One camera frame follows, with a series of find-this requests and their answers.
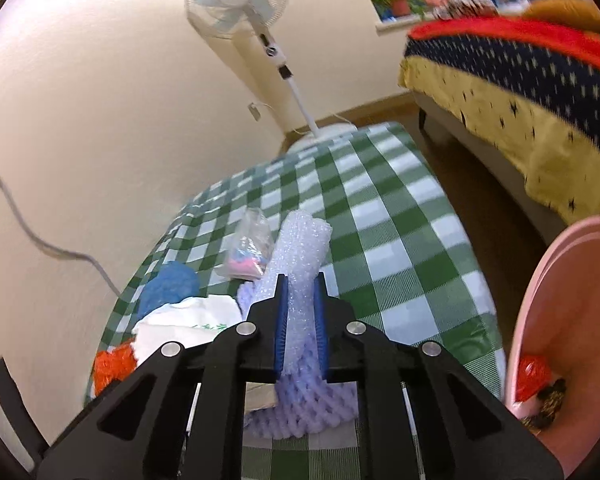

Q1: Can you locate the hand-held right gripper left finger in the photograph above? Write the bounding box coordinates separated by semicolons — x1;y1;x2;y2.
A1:
37;274;288;480

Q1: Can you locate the blue foam fruit net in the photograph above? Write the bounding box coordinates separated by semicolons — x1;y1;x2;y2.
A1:
139;262;201;321

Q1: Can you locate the purple foam fruit net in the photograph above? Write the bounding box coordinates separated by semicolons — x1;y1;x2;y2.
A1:
235;280;361;438

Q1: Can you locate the clear plastic bag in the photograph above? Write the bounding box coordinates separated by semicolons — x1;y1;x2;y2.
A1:
215;207;276;281

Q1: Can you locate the red blanket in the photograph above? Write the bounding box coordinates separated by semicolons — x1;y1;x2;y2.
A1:
405;15;600;78

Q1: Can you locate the pink plastic bin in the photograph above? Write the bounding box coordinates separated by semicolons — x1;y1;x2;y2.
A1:
505;212;600;476

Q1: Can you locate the striped black white cloth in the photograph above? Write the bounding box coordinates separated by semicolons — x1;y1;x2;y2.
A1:
432;0;497;18

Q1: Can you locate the brown pillow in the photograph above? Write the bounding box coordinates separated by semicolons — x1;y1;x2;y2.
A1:
522;0;600;41

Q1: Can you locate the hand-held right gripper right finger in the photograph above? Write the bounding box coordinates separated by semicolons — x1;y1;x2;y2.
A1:
312;272;565;480

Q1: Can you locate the grey wall cable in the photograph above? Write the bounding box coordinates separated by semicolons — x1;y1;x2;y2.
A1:
0;157;123;301

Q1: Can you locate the white plastic bag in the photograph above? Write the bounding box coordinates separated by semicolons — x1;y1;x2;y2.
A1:
131;296;243;366

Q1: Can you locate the white window sill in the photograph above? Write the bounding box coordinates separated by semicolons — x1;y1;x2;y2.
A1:
375;14;423;32

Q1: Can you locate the yellow star bed sheet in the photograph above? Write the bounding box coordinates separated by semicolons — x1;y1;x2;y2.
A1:
397;55;600;228

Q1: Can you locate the orange foam fruit net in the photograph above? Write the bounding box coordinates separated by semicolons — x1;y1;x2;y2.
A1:
92;337;138;396

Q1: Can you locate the dark patterned wrapper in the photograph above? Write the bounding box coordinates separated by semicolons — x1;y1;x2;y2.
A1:
525;379;568;428

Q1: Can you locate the clear bubble wrap sheet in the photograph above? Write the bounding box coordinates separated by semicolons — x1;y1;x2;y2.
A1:
267;210;333;377

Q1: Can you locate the red plastic wrapper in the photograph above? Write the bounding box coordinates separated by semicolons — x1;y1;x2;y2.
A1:
515;355;553;403

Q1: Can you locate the green checkered tablecloth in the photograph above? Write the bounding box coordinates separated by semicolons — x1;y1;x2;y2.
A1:
82;121;506;480

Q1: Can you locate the grey bed frame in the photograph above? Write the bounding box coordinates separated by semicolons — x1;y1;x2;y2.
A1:
415;92;581;246

